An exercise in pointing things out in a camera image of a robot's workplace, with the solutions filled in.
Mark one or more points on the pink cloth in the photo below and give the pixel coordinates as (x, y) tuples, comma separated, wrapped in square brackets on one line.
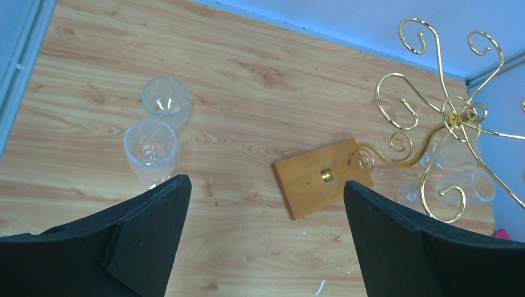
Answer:
[(501, 234)]

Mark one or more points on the wooden rack base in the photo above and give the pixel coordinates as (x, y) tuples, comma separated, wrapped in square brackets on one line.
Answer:
[(309, 182)]

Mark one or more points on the wine glass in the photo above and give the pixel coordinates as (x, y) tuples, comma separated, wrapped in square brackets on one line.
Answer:
[(166, 99), (152, 150), (454, 154), (478, 188)]

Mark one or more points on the gold wire glass rack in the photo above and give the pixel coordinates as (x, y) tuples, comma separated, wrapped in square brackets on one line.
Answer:
[(460, 117)]

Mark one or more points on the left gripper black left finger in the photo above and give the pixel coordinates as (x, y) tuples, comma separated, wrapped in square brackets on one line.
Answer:
[(125, 250)]

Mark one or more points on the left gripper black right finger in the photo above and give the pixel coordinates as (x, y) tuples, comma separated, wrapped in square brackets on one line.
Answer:
[(402, 252)]

